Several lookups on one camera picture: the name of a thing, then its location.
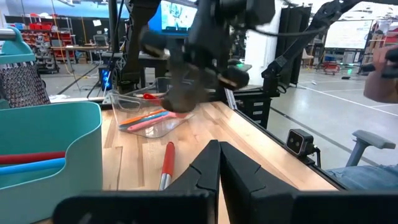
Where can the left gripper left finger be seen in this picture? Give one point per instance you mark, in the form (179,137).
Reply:
(202,174)

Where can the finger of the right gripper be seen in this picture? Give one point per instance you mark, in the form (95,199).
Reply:
(211,87)

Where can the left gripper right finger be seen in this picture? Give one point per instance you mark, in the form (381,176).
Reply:
(248,193)

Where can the red silicone spatula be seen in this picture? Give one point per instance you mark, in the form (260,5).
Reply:
(150,96)

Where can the pink silicone spatula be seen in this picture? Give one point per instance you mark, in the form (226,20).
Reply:
(149,124)

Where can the teal silicone spatula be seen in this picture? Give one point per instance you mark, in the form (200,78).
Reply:
(146,119)

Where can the orange silicone spatula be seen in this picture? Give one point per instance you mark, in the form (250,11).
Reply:
(140,117)

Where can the red silicone spoon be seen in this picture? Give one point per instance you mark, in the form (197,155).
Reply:
(31,157)

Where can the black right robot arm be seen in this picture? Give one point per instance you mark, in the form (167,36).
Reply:
(143,18)

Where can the blue display screen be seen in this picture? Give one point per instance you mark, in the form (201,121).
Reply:
(174,15)

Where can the black drawer unit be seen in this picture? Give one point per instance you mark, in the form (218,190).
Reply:
(255,109)

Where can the clear plastic bin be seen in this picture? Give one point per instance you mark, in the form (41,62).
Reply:
(155,132)

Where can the black partition panel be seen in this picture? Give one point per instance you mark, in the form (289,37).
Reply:
(286,25)

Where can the black computer tower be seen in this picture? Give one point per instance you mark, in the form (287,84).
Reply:
(105,77)

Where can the person's leg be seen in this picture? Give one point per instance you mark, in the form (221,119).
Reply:
(367,177)

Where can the red cart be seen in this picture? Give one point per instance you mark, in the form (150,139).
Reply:
(329,67)

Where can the wooden desk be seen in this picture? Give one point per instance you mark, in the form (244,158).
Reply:
(77,48)

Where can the grey office chair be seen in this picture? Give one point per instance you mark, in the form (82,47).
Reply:
(370,138)

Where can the white projection screen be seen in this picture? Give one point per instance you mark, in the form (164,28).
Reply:
(348,34)

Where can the teal plastic bin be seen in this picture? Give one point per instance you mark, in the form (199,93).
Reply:
(62,186)

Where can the person's hand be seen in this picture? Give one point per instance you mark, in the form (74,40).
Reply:
(377,90)

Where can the metal shelf with red bins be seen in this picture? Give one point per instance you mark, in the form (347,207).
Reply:
(40,31)

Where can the teal metal box grater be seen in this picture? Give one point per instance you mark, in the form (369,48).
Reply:
(21,84)

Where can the black table-level camera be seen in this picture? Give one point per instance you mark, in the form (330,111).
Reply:
(298,143)

